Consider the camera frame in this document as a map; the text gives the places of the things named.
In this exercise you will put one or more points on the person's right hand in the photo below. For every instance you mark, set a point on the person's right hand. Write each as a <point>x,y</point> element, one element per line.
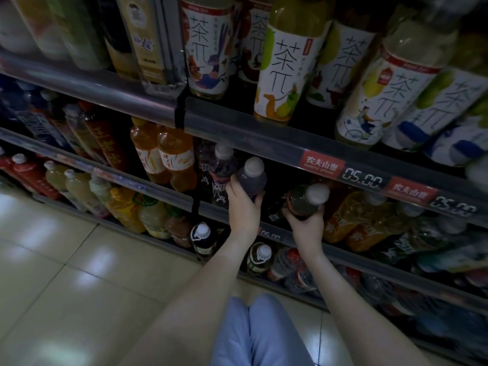
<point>308,232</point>

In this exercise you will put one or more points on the person's right forearm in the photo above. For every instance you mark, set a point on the person's right forearm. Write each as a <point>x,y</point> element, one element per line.
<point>362,320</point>

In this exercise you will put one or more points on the short red black price strip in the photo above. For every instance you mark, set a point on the short red black price strip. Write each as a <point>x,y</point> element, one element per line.
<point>381,179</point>

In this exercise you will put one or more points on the tea bottle bicycle print label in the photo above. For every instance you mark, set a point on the tea bottle bicycle print label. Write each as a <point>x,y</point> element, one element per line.
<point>381,95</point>

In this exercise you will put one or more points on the yellow drink blue white label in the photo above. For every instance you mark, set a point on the yellow drink blue white label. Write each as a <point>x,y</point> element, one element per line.
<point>438,110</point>

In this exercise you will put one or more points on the row of tea juice bottles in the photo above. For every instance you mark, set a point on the row of tea juice bottles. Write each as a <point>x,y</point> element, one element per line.
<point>286,72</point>

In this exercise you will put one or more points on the green label clear bottle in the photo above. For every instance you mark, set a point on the green label clear bottle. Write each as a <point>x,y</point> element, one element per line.
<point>305,198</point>

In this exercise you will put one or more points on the row of red yellow bottles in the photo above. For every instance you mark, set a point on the row of red yellow bottles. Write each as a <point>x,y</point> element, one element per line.
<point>80,190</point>

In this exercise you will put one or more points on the person's left hand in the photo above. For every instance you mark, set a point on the person's left hand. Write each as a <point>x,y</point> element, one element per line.
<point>244,215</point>

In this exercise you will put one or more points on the person's left forearm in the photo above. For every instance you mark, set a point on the person's left forearm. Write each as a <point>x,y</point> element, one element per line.
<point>190,312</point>

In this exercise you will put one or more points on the person's grey trousers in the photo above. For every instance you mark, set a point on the person's grey trousers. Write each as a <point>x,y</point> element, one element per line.
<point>259,335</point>

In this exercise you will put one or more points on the purple label sports bottle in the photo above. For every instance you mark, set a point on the purple label sports bottle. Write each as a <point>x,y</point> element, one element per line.
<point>252,179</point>

